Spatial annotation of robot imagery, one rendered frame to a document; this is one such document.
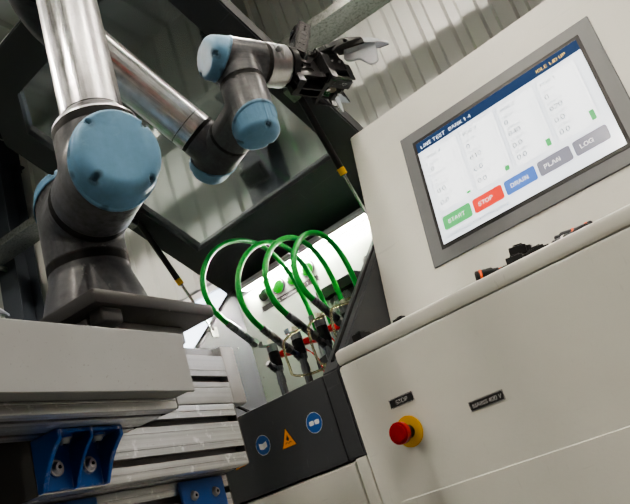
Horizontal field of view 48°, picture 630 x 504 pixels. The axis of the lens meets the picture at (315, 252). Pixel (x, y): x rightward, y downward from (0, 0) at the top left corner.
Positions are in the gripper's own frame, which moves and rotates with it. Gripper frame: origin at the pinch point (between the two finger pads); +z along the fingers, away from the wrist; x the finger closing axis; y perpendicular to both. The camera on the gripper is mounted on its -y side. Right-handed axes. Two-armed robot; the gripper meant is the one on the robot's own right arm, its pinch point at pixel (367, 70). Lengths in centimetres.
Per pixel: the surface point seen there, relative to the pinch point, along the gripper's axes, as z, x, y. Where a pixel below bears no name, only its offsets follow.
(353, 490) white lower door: -13, -37, 67
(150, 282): 193, -525, -277
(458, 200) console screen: 21.4, -12.4, 22.0
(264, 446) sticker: -19, -51, 52
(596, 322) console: 2, 12, 63
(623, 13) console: 39.4, 29.1, 9.5
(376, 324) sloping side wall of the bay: 5, -34, 38
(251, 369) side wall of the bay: 16, -104, 13
